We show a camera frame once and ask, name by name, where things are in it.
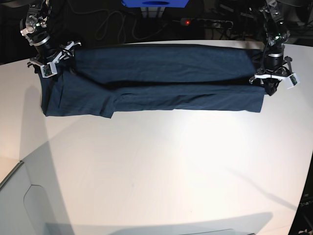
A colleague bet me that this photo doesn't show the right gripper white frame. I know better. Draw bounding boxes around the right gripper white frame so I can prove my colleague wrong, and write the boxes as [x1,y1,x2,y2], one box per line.
[27,41,81,75]

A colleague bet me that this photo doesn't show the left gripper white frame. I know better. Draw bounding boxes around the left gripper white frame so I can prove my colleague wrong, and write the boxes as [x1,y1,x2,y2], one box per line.
[248,55,294,96]

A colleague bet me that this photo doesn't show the dark blue T-shirt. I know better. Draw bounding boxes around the dark blue T-shirt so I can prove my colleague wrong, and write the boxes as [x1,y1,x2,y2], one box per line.
[40,44,266,118]

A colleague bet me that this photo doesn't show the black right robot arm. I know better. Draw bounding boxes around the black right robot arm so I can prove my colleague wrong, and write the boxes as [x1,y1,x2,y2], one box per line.
[20,0,82,78]

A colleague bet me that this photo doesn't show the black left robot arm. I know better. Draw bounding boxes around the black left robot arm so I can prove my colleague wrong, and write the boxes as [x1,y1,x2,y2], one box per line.
[249,0,293,96]

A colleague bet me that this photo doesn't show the blue box on stand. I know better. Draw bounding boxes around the blue box on stand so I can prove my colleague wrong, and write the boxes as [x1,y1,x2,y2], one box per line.
[121,0,189,8]

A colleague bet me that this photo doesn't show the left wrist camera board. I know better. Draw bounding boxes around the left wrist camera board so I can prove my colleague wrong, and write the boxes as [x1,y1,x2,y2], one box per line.
[284,73,300,89]

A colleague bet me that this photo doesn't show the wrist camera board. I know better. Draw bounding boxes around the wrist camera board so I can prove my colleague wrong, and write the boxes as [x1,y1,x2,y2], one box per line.
[284,73,300,89]
[40,62,58,78]

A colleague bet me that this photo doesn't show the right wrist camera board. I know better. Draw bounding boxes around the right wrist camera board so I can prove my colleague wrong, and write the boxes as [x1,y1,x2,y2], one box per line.
[40,62,58,78]

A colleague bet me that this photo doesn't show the grey cables behind table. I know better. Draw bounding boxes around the grey cables behind table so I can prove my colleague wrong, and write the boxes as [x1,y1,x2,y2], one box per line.
[66,0,172,41]

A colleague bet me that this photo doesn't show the black power strip red switch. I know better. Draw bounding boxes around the black power strip red switch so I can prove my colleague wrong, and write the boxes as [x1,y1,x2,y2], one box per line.
[180,18,233,29]

